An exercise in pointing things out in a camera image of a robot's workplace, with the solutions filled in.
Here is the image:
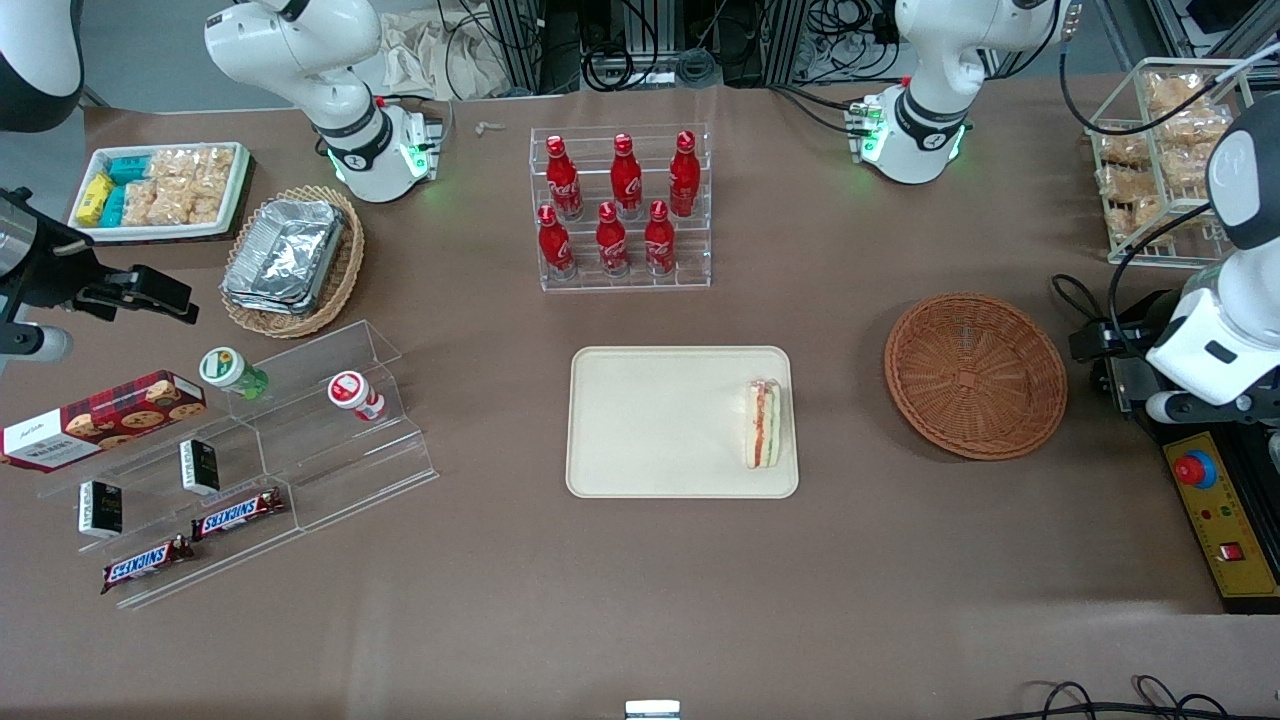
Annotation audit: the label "red tartan cookie box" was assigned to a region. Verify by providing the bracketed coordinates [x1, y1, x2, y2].
[0, 370, 208, 473]

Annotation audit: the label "brown round wicker basket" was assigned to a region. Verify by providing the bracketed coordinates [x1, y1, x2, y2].
[884, 292, 1069, 462]

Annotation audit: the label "clear acrylic bottle rack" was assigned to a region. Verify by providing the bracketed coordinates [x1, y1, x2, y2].
[530, 124, 713, 293]

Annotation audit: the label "yellow emergency stop box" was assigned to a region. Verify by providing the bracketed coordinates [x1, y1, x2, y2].
[1160, 428, 1280, 614]

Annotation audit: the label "clear acrylic stepped display stand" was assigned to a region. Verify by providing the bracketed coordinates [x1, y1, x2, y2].
[38, 320, 441, 611]

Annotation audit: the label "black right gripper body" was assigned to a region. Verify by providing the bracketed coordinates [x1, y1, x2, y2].
[15, 232, 129, 309]

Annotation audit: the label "triangle sandwich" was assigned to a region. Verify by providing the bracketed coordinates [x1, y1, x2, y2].
[742, 378, 784, 471]

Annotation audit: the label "red lidded small bottle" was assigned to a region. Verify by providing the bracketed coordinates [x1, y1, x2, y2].
[327, 370, 386, 424]

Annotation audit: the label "Snickers chocolate bar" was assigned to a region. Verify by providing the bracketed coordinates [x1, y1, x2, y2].
[100, 535, 197, 596]
[190, 487, 286, 541]

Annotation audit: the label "light wicker oval basket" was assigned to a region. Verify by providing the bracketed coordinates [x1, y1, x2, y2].
[220, 184, 366, 340]

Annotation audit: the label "white snack tray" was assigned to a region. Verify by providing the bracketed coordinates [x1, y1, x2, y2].
[68, 142, 251, 241]

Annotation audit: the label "black floor cables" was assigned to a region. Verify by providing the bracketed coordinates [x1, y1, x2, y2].
[1000, 677, 1280, 720]

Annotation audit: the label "beige crumpled cloth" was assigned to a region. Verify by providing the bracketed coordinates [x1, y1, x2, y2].
[378, 8, 513, 103]

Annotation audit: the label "yellow snack pack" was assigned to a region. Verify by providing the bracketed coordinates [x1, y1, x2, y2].
[75, 172, 114, 227]

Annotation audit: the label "small black snack box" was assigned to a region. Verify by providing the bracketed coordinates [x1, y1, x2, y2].
[78, 480, 124, 539]
[180, 438, 221, 496]

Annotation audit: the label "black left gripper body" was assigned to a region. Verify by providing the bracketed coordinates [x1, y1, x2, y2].
[1096, 322, 1153, 367]

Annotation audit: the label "black coiled cable bundle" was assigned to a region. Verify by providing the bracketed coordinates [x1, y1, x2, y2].
[582, 42, 723, 93]

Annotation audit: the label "beige plastic tray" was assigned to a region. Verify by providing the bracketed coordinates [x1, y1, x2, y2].
[566, 345, 801, 500]

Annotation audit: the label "dark brown under tray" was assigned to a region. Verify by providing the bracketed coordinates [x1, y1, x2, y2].
[75, 150, 257, 247]

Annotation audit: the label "white wire snack rack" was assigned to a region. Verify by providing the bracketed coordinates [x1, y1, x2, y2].
[1085, 57, 1257, 267]

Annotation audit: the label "red cola bottle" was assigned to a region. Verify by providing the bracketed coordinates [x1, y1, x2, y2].
[610, 132, 644, 218]
[545, 135, 584, 221]
[537, 204, 576, 279]
[669, 130, 700, 217]
[644, 199, 677, 276]
[595, 201, 631, 277]

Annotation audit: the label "clear rice cracker bag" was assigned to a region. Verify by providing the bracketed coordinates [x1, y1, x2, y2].
[120, 180, 191, 227]
[150, 147, 236, 189]
[186, 180, 233, 226]

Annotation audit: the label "aluminium foil container stack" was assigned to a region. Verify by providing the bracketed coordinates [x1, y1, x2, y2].
[222, 198, 346, 316]

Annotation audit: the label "fried snack bag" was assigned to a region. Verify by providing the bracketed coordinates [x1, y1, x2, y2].
[1108, 196, 1167, 239]
[1098, 132, 1153, 167]
[1160, 108, 1233, 153]
[1160, 150, 1217, 193]
[1100, 165, 1161, 201]
[1145, 72, 1217, 113]

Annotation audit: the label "aluminium profile frame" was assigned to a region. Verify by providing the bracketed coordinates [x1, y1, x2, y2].
[485, 0, 563, 97]

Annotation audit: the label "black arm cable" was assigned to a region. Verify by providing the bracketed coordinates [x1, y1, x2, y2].
[1050, 38, 1280, 346]

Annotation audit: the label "green lidded small bottle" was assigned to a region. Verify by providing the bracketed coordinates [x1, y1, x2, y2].
[198, 346, 269, 401]

